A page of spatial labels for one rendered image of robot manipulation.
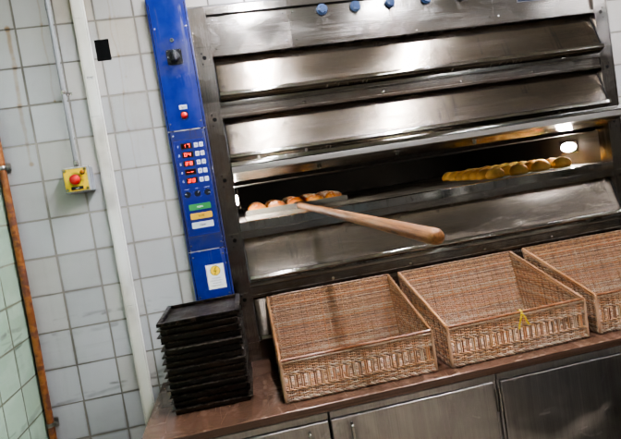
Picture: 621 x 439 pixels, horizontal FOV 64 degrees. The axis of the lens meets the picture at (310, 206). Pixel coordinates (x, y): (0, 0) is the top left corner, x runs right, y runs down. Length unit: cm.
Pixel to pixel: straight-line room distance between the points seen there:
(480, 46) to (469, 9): 18
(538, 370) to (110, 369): 167
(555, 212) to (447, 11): 106
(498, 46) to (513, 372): 143
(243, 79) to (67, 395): 149
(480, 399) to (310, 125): 127
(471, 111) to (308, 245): 96
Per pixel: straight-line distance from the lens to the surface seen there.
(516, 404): 201
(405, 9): 242
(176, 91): 215
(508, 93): 253
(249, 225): 214
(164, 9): 224
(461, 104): 240
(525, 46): 259
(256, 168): 198
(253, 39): 224
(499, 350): 197
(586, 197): 271
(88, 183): 214
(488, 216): 243
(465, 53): 244
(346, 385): 181
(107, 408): 237
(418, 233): 91
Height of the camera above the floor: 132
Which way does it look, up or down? 3 degrees down
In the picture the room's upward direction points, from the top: 9 degrees counter-clockwise
